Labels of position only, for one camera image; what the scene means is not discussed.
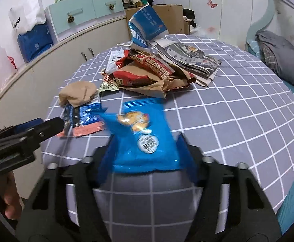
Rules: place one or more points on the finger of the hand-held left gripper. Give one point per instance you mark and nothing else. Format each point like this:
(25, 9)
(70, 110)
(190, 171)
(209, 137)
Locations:
(52, 127)
(23, 126)

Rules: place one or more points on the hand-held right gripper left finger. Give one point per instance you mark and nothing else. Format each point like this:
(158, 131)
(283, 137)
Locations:
(106, 161)

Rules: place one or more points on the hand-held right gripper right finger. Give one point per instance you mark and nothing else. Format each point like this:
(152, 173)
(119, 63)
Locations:
(186, 156)

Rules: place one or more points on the dark blue red-edged wrapper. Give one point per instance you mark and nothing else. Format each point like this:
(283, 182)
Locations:
(82, 117)

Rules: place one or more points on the bright blue snack packet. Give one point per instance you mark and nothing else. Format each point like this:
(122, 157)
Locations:
(142, 131)

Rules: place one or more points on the person's left hand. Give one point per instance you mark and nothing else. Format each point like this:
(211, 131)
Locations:
(9, 196)

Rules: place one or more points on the crumpled brown paper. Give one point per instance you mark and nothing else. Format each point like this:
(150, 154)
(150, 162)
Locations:
(77, 93)

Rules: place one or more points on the white cabinet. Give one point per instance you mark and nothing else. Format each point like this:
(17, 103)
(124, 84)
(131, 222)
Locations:
(48, 64)

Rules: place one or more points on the green patterned wrapper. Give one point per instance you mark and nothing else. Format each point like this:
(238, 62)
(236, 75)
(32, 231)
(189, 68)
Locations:
(108, 84)

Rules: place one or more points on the grey checked tablecloth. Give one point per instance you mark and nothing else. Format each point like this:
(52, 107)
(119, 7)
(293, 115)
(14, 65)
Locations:
(237, 105)

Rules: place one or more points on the blue shopping bag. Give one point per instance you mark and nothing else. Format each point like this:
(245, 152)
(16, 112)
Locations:
(33, 44)

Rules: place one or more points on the white red torn wrapper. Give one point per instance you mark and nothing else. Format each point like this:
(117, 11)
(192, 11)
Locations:
(115, 60)

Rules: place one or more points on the red snack packet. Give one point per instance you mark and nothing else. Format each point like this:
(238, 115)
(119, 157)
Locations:
(137, 74)

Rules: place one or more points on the mint green drawer unit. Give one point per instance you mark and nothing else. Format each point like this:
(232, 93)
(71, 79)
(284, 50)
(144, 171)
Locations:
(86, 12)

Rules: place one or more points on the cardboard box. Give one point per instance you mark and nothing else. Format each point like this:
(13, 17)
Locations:
(172, 20)

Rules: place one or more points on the black clothing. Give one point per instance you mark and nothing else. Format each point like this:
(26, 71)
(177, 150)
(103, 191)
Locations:
(188, 17)

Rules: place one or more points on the grey pillow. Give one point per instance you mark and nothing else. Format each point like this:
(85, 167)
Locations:
(280, 53)

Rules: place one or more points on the pink butterfly sticker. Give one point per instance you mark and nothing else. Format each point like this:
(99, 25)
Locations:
(212, 3)

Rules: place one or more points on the teal curved bed frame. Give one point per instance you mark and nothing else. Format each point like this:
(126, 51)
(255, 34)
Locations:
(265, 20)

